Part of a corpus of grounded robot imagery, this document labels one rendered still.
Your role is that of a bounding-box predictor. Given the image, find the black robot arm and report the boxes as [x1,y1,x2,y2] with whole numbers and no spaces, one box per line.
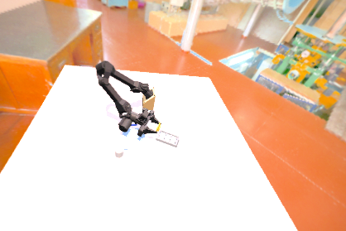
[95,60,153,132]

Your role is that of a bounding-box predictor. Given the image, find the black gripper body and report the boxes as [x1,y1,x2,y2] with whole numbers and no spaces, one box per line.
[133,110,155,137]

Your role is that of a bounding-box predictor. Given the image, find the white dish rack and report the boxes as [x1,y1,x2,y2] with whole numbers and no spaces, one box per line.
[156,130,182,147]

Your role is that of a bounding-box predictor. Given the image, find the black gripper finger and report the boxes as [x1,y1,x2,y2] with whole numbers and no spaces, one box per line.
[151,114,161,124]
[143,126,157,135]

